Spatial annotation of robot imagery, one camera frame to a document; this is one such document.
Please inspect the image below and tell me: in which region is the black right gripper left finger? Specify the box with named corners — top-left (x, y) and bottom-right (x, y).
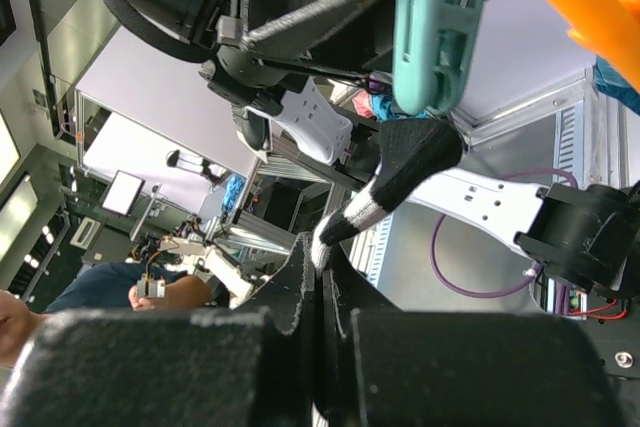
top-left (1, 234), bottom-right (315, 426)

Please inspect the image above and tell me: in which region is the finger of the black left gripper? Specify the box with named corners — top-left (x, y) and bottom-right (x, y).
top-left (247, 0), bottom-right (485, 72)

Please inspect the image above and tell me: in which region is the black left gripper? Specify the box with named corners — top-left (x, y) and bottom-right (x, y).
top-left (104, 0), bottom-right (313, 90)

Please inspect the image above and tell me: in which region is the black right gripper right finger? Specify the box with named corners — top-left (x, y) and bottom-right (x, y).
top-left (319, 247), bottom-right (630, 426)

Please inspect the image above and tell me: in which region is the teal clothes clip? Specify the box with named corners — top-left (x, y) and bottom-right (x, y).
top-left (392, 0), bottom-right (484, 115)

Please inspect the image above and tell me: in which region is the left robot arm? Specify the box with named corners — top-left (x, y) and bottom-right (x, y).
top-left (104, 0), bottom-right (485, 165)

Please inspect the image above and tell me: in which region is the person in background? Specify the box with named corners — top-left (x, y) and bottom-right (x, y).
top-left (1, 262), bottom-right (214, 368)

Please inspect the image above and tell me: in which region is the background monitor screen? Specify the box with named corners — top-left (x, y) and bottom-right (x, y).
top-left (101, 170), bottom-right (145, 216)

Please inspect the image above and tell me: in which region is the blue patterned fabric garment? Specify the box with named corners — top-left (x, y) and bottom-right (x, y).
top-left (593, 57), bottom-right (640, 114)

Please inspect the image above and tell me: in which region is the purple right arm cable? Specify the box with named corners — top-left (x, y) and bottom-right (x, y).
top-left (430, 167), bottom-right (579, 298)

